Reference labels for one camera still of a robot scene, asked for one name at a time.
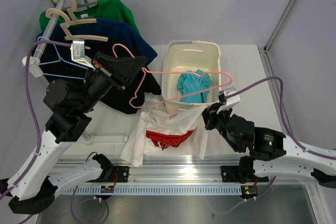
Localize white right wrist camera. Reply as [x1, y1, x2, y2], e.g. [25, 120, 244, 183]
[217, 88, 241, 114]

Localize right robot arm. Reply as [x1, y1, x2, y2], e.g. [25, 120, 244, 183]
[202, 103, 335, 188]

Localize black t shirt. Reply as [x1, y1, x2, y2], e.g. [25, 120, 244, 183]
[39, 44, 162, 114]

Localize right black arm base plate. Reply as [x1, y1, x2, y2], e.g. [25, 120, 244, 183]
[220, 166, 269, 184]

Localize white red print t shirt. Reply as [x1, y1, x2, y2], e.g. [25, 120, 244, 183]
[120, 105, 208, 166]

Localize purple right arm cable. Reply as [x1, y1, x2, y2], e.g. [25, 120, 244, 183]
[228, 76, 336, 160]

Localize white slotted cable duct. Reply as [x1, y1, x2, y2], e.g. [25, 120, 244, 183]
[63, 185, 242, 196]

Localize beige wooden hanger front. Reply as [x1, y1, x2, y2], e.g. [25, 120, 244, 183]
[60, 18, 108, 42]

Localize cream plastic laundry basket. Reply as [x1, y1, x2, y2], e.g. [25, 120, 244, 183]
[161, 40, 221, 114]

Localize blue wire hanger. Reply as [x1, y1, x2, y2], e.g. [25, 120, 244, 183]
[39, 44, 88, 80]

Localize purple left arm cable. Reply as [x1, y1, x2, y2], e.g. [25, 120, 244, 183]
[0, 40, 73, 201]

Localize green t shirt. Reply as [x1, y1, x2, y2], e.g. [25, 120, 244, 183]
[39, 0, 140, 36]

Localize grey metal clothes rail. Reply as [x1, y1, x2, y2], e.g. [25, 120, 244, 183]
[22, 0, 68, 79]

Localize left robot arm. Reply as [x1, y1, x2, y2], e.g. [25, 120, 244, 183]
[1, 52, 147, 215]

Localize beige wooden hanger middle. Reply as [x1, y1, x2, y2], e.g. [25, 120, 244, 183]
[46, 8, 97, 26]

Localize pink wire hanger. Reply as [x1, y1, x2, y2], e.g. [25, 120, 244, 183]
[112, 44, 234, 109]

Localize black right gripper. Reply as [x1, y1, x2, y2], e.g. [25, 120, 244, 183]
[200, 101, 242, 152]

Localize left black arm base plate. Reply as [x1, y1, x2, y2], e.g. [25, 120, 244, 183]
[107, 166, 130, 183]

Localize navy blue t shirt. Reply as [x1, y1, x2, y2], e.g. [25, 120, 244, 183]
[40, 18, 157, 67]

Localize light blue t shirt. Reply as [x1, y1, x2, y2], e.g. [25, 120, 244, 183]
[177, 69, 212, 103]

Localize aluminium mounting rail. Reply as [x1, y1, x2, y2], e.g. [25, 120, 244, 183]
[52, 155, 316, 186]

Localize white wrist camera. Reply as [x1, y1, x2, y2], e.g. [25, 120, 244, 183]
[70, 40, 94, 69]
[217, 88, 241, 114]

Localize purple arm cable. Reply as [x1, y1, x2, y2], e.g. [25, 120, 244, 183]
[228, 76, 336, 160]
[0, 40, 73, 201]

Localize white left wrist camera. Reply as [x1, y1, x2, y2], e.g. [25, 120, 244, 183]
[70, 40, 94, 69]

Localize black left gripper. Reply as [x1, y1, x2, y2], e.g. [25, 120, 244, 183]
[76, 51, 148, 113]

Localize aluminium frame post right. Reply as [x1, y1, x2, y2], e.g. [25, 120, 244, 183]
[264, 0, 314, 51]

